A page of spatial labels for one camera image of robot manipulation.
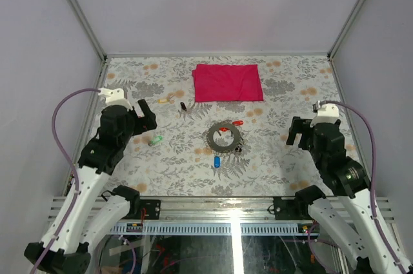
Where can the yellow tag key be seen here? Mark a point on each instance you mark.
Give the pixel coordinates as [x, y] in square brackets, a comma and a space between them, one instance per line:
[167, 99]

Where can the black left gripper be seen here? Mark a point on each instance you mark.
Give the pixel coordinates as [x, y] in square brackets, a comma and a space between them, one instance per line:
[151, 118]

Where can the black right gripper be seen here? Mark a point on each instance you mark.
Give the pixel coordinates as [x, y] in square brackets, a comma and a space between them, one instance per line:
[299, 125]

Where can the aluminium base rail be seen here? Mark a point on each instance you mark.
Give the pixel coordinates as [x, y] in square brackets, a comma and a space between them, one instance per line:
[221, 209]

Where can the grey disc with key rings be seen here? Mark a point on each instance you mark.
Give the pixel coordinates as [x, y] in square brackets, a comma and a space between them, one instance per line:
[224, 138]

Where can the white slotted cable duct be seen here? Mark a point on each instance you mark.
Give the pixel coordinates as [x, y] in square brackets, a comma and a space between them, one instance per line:
[210, 229]

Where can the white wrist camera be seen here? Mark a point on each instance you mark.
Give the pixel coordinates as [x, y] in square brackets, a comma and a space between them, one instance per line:
[114, 97]
[326, 112]

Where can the blue tag key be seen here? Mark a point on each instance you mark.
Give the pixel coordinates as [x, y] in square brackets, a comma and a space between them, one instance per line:
[217, 162]

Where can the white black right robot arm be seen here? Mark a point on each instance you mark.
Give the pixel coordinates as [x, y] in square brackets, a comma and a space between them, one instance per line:
[368, 246]

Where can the red folded cloth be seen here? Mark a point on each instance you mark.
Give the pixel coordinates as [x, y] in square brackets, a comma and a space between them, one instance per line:
[227, 83]

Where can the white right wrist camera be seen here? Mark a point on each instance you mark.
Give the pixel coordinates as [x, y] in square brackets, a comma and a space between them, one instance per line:
[326, 112]

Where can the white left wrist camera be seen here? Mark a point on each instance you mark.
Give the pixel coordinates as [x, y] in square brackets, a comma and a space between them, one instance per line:
[114, 97]

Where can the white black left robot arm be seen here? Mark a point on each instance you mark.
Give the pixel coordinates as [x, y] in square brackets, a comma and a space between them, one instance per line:
[68, 245]

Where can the green tag key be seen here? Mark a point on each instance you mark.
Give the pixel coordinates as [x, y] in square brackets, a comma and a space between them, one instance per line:
[155, 140]

